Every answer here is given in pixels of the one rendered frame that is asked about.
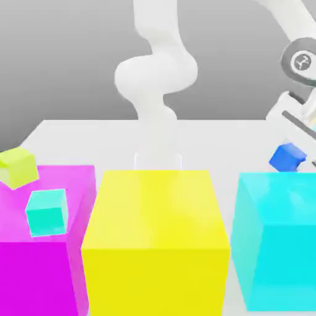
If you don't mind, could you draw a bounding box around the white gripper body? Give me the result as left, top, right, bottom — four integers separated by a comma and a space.
266, 101, 316, 163

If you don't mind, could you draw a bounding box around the large cyan box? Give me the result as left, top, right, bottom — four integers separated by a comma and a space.
230, 172, 316, 314

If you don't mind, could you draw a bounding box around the small turquoise cube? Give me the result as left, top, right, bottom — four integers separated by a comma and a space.
25, 188, 69, 238

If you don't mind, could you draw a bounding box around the large yellow box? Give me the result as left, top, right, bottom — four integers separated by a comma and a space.
80, 169, 231, 316

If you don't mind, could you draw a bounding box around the small lime cube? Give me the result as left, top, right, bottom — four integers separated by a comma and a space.
0, 146, 40, 191

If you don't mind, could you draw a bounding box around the large magenta box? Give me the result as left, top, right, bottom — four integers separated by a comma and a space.
0, 164, 97, 316

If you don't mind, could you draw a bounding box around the small blue cube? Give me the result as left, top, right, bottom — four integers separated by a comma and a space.
268, 143, 308, 173

